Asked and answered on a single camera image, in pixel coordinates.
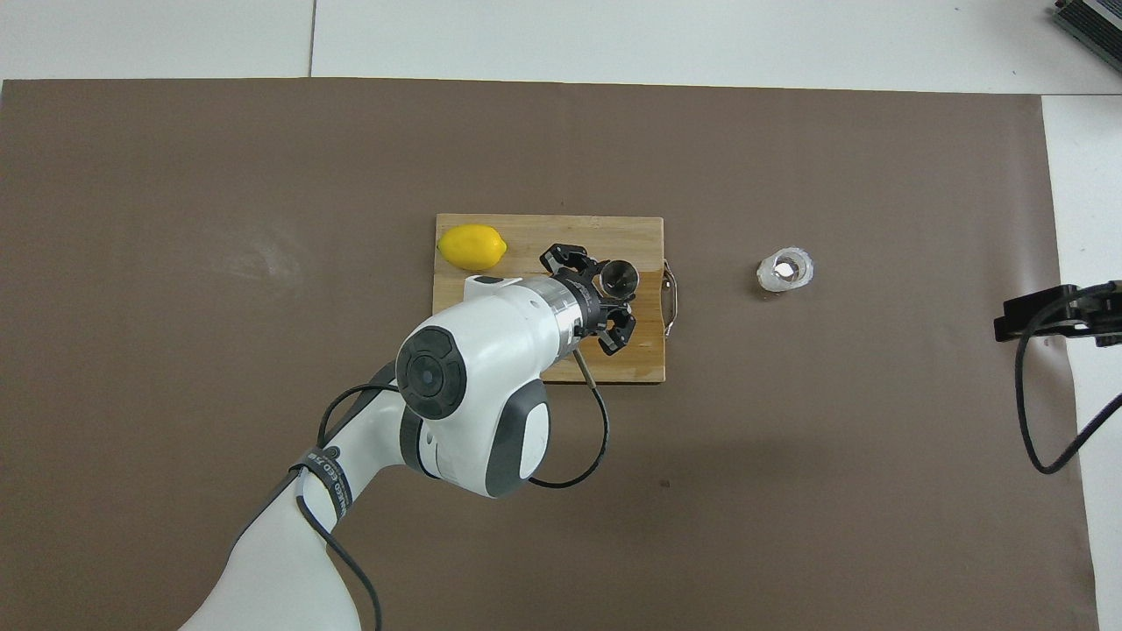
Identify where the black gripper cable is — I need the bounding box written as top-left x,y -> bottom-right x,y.
294,349 -> 611,631
1014,282 -> 1122,475

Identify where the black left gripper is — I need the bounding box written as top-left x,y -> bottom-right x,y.
538,243 -> 639,357

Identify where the yellow lemon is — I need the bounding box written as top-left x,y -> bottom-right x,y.
437,224 -> 508,272

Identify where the wooden cutting board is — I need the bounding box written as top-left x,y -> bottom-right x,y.
433,213 -> 680,385

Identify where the steel double jigger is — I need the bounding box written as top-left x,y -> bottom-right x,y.
599,258 -> 642,296

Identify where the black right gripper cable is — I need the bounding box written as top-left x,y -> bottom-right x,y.
1014,282 -> 1122,475

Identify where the grey metal device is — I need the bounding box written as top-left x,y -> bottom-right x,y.
1049,0 -> 1122,73

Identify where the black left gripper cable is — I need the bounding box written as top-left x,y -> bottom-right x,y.
294,349 -> 611,631

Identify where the brown paper table mat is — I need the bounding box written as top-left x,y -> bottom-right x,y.
0,77 -> 1102,631

